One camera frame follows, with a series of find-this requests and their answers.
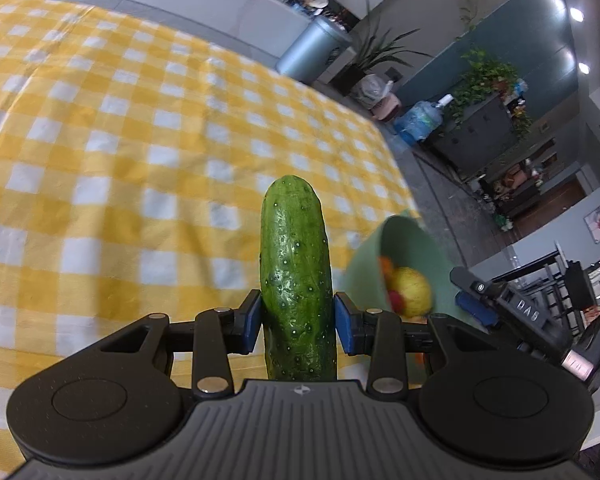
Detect long-leaf potted plant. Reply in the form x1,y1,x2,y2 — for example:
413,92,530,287
330,0,434,102

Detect grey metal trash can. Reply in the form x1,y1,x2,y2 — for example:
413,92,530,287
276,15,354,86

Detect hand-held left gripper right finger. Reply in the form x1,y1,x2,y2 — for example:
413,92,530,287
333,292,520,400

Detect green colander bowl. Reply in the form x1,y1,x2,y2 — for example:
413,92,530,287
342,214,462,377

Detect green cucumber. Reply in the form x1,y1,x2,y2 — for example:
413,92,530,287
259,175,339,382

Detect trailing ivy plant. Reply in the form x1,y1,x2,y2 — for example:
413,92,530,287
450,47,534,142

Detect large yellow pear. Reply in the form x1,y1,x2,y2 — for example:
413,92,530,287
392,266,434,317

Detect yellow checkered tablecloth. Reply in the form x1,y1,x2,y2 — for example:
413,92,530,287
0,0,424,480

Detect pink heater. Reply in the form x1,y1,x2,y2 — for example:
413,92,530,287
372,95,402,122

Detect blue water jug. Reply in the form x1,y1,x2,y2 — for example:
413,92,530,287
394,94,454,146

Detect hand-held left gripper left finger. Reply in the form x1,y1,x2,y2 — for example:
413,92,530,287
79,289,262,397

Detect grey drawer cabinet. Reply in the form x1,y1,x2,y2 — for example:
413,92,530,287
424,92,532,177

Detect white plastic bag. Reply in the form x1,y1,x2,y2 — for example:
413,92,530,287
352,74,394,111

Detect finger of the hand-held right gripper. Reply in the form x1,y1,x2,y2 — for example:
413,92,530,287
449,266,512,331

